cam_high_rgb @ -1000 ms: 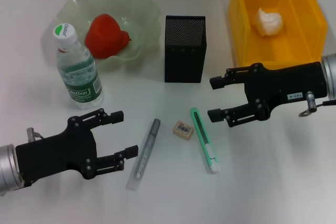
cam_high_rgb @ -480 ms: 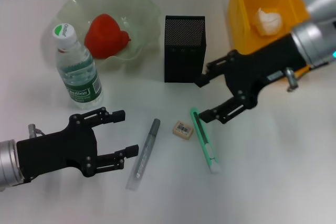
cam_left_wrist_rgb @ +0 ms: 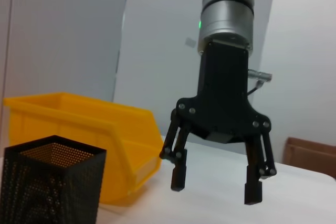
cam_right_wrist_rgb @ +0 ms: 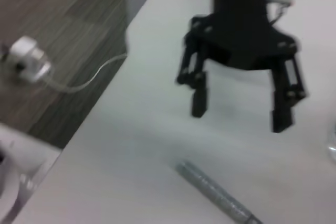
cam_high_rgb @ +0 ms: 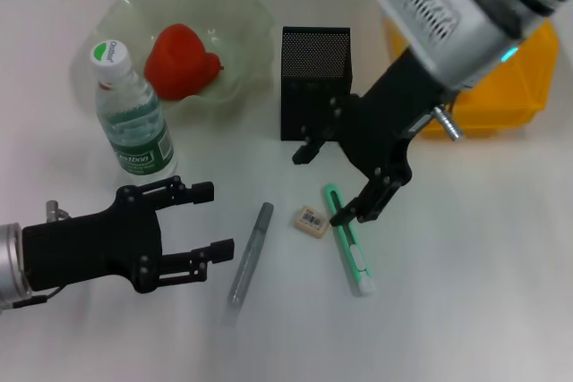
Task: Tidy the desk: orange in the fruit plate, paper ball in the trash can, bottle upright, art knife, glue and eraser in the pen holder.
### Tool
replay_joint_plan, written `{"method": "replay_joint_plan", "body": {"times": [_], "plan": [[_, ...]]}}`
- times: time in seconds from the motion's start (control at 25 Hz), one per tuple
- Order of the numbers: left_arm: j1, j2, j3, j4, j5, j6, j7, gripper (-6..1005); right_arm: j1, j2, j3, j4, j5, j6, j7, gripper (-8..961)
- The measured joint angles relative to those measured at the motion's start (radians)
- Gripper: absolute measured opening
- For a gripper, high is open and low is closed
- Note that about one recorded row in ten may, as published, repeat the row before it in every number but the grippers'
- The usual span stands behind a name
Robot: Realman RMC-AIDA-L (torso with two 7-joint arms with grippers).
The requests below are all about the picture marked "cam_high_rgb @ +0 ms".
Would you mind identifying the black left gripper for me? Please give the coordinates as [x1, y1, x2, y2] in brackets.
[21, 175, 235, 295]

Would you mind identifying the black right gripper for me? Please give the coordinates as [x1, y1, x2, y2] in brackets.
[291, 47, 454, 228]

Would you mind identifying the clear green-label water bottle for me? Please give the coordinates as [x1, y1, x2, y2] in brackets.
[89, 39, 179, 184]

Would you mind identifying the soft red-orange toy orange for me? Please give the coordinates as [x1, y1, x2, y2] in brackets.
[143, 22, 225, 100]

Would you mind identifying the grey pen in clear sleeve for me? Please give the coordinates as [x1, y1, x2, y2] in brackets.
[218, 201, 275, 327]

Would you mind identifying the beige eraser with barcode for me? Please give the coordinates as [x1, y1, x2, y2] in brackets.
[293, 205, 331, 239]

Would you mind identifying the mint green utility knife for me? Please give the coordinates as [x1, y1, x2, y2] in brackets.
[322, 183, 376, 298]

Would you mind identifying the black mesh pen holder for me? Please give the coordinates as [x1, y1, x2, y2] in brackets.
[280, 26, 354, 142]

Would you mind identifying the pale green wavy glass plate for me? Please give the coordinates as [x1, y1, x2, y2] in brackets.
[69, 0, 277, 126]

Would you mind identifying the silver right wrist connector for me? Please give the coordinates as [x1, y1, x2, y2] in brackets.
[430, 103, 463, 142]

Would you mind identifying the yellow plastic bin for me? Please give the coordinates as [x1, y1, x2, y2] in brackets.
[380, 10, 560, 140]

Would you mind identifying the black cable with silver plug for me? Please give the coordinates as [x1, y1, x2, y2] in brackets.
[12, 285, 62, 310]

